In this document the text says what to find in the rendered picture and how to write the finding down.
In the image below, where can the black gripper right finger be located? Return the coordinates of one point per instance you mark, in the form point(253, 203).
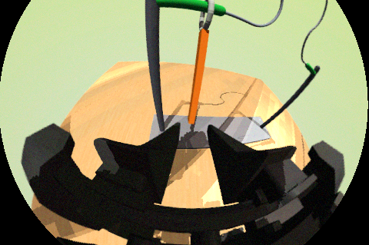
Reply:
point(237, 165)

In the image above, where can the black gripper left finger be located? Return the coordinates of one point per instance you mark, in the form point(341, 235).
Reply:
point(153, 159)

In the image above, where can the orange-brown handle with grey loop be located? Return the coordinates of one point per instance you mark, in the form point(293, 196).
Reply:
point(200, 60)

